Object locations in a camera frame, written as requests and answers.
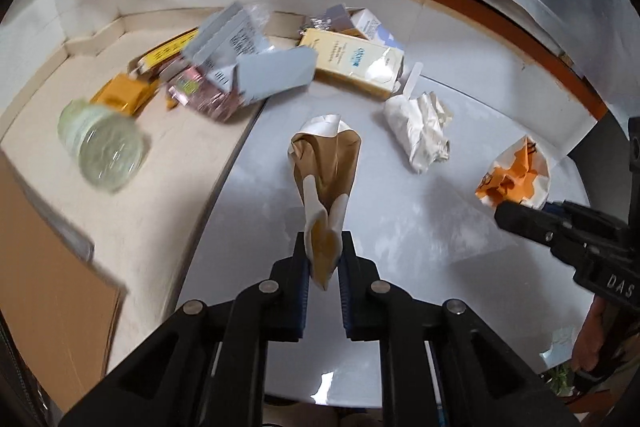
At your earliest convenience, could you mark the person right hand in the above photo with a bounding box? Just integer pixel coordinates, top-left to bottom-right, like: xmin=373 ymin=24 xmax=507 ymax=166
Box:
xmin=570 ymin=297 xmax=606 ymax=372

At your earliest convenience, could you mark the grey folded cardboard piece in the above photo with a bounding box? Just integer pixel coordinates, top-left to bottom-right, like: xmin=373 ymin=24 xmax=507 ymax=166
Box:
xmin=236 ymin=46 xmax=318 ymax=105

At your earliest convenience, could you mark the orange white paper bag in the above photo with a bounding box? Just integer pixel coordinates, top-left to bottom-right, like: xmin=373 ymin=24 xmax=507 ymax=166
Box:
xmin=475 ymin=135 xmax=551 ymax=209

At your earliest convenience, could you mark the crumpled white paper wrapper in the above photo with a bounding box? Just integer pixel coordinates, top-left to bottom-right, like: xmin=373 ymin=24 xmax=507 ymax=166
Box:
xmin=383 ymin=92 xmax=452 ymax=173

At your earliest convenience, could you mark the crumpled silver foil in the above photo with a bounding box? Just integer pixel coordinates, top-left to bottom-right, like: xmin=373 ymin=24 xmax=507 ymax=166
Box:
xmin=299 ymin=4 xmax=358 ymax=37

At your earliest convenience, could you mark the clear plastic cup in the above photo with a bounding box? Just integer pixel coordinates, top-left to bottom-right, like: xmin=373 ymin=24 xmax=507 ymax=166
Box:
xmin=58 ymin=98 xmax=149 ymax=193

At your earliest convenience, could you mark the pink foil snack packet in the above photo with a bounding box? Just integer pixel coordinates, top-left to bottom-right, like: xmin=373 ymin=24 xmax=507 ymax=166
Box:
xmin=167 ymin=67 xmax=242 ymax=122

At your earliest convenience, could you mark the cream yellow carton box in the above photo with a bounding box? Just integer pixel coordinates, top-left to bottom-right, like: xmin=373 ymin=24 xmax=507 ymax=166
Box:
xmin=299 ymin=28 xmax=405 ymax=100

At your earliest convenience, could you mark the yellow black flat box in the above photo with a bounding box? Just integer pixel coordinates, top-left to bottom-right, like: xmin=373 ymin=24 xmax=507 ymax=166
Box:
xmin=129 ymin=28 xmax=198 ymax=75

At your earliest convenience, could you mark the small white blue carton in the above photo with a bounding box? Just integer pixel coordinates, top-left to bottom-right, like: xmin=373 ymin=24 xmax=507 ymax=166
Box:
xmin=349 ymin=9 xmax=404 ymax=50

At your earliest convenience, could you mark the brown paper cone wrapper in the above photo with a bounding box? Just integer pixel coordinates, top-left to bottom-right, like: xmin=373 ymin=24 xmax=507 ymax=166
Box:
xmin=288 ymin=114 xmax=361 ymax=291

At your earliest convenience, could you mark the brown cardboard sheet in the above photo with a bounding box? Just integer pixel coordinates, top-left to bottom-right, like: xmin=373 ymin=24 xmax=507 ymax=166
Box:
xmin=1 ymin=157 xmax=122 ymax=412

